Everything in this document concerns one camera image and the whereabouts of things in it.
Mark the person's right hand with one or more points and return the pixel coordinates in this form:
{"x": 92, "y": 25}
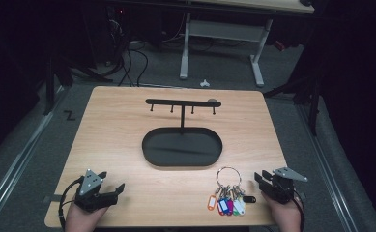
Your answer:
{"x": 285, "y": 216}

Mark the black key rack with tray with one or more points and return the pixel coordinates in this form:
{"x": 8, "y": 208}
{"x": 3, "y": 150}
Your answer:
{"x": 182, "y": 146}

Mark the small white floor object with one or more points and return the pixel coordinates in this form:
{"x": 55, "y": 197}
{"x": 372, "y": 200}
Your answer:
{"x": 204, "y": 83}

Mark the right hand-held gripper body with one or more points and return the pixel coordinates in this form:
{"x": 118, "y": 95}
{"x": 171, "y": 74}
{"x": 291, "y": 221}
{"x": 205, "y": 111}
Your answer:
{"x": 282, "y": 188}

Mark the metal floor rail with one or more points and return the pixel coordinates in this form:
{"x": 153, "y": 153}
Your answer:
{"x": 18, "y": 154}
{"x": 327, "y": 174}

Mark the red object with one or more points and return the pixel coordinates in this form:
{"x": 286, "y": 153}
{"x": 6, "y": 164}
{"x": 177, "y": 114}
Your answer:
{"x": 279, "y": 45}

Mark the desk with white legs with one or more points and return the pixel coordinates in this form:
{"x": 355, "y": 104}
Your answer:
{"x": 222, "y": 30}

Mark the black stand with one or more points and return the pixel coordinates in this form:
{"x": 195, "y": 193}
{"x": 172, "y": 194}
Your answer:
{"x": 50, "y": 83}
{"x": 312, "y": 96}

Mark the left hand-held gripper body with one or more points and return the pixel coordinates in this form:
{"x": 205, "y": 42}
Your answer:
{"x": 90, "y": 185}

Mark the black tape strip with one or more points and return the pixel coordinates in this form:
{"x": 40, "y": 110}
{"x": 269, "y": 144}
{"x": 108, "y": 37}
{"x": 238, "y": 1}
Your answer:
{"x": 52, "y": 198}

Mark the person's left hand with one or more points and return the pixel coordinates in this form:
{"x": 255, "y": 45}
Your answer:
{"x": 80, "y": 219}

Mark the dark computer tower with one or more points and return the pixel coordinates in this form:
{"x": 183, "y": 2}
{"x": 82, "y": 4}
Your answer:
{"x": 116, "y": 32}

